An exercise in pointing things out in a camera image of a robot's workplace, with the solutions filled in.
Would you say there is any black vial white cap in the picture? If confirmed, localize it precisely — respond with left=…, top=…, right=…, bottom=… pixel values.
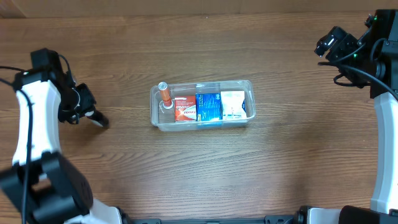
left=85, top=110, right=109, bottom=129

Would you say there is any white medicine box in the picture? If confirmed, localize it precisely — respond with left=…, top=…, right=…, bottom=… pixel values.
left=220, top=91, right=247, bottom=120

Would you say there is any clear plastic container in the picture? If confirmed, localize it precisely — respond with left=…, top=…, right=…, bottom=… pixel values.
left=150, top=80, right=256, bottom=131

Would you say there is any blue medicine box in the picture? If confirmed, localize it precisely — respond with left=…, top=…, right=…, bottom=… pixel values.
left=195, top=93, right=222, bottom=121

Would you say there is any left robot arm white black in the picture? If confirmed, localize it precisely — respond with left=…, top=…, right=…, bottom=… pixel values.
left=1, top=48, right=131, bottom=224

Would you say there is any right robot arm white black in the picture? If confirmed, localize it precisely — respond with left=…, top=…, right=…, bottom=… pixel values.
left=295, top=9, right=397, bottom=223

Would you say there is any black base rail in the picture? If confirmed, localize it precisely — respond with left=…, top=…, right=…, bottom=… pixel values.
left=118, top=205, right=398, bottom=224

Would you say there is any orange vial white cap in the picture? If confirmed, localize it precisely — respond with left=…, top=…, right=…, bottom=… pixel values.
left=158, top=82, right=174, bottom=109

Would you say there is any red medicine box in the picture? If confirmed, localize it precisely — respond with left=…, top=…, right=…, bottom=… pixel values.
left=175, top=96, right=197, bottom=122

